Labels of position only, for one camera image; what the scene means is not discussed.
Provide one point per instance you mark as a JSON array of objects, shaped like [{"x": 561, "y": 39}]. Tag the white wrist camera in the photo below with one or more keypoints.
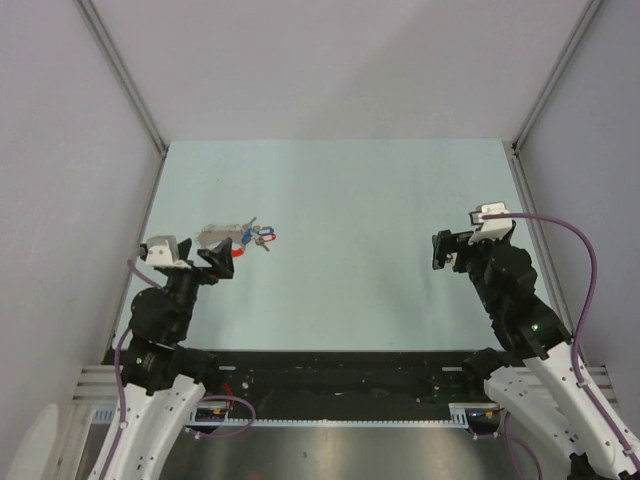
[
  {"x": 489, "y": 222},
  {"x": 159, "y": 251}
]

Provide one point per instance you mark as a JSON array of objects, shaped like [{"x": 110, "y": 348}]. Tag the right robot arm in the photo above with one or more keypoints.
[{"x": 572, "y": 417}]

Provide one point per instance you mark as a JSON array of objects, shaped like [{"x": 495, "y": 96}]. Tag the right aluminium frame post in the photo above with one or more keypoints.
[{"x": 576, "y": 38}]

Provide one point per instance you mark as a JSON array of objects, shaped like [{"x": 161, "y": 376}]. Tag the aluminium frame post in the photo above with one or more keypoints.
[
  {"x": 576, "y": 38},
  {"x": 99, "y": 31}
]

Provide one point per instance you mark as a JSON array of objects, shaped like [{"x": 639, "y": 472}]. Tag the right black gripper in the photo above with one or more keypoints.
[{"x": 458, "y": 244}]

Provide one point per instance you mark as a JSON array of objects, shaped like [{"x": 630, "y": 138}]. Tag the red handled keyring holder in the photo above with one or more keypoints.
[{"x": 213, "y": 235}]

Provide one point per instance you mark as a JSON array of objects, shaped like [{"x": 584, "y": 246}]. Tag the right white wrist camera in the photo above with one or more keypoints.
[{"x": 489, "y": 222}]

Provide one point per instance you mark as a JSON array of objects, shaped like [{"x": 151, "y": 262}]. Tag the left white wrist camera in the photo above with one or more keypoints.
[{"x": 159, "y": 251}]

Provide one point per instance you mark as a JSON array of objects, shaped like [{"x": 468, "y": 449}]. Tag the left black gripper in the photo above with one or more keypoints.
[{"x": 220, "y": 258}]

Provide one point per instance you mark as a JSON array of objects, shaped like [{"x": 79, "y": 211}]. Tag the blue tagged key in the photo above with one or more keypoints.
[{"x": 251, "y": 230}]

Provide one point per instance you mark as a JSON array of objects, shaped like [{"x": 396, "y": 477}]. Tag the slotted cable duct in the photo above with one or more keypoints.
[{"x": 456, "y": 418}]

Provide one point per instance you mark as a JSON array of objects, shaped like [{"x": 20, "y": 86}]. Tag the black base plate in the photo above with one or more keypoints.
[{"x": 349, "y": 385}]

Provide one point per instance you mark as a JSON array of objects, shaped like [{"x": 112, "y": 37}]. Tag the left aluminium frame post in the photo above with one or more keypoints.
[{"x": 99, "y": 31}]

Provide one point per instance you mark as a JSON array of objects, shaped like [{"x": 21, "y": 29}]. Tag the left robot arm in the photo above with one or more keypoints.
[{"x": 159, "y": 381}]

